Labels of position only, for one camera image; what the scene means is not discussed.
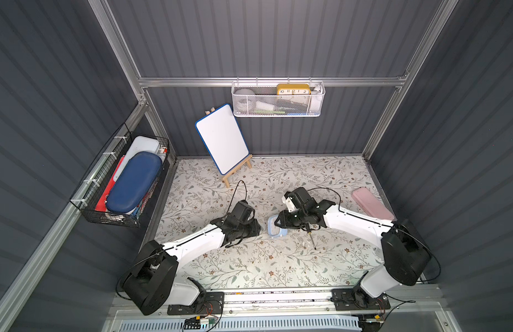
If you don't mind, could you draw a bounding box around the white wire wall basket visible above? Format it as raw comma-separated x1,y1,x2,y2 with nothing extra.
231,80,326,118

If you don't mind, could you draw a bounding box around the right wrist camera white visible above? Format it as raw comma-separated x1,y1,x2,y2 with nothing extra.
281,195,298,213

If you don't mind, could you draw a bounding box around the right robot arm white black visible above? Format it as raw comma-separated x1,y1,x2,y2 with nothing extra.
274,187,434,308

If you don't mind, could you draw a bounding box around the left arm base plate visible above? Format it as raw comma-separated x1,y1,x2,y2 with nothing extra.
167,292,225,316

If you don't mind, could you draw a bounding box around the yellow clock in basket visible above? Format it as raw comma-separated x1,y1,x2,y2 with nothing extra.
277,83,311,95

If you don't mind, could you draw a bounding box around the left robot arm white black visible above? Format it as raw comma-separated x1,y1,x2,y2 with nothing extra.
116,200,261,315

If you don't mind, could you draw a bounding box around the black yellow screwdriver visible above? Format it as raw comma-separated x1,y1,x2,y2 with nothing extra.
303,224,317,250

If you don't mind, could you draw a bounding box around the black wire side basket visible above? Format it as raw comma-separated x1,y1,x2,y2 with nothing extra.
70,124,171,228

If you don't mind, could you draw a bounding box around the red folder in basket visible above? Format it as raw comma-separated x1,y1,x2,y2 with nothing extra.
95,156,125,212

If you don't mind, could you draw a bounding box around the tape roll in basket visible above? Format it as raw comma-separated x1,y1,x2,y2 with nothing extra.
233,89,256,114

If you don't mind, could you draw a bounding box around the white board blue frame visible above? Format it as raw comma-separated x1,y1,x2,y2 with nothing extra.
193,103,251,176

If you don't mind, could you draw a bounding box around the light blue alarm clock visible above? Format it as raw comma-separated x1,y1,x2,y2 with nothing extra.
267,214,288,239

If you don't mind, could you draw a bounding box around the dark blue oval case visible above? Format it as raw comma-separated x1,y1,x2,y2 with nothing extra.
106,152,163,214

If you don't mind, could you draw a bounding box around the small wooden easel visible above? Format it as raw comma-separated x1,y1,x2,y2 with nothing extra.
204,107,254,188

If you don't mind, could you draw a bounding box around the white plastic box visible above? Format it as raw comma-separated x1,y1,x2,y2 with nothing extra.
112,136,160,182

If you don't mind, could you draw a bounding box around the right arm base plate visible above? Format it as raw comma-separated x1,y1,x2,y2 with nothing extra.
330,288,391,313

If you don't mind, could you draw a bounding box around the pink rectangular case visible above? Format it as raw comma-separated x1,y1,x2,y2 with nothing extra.
352,188,395,221

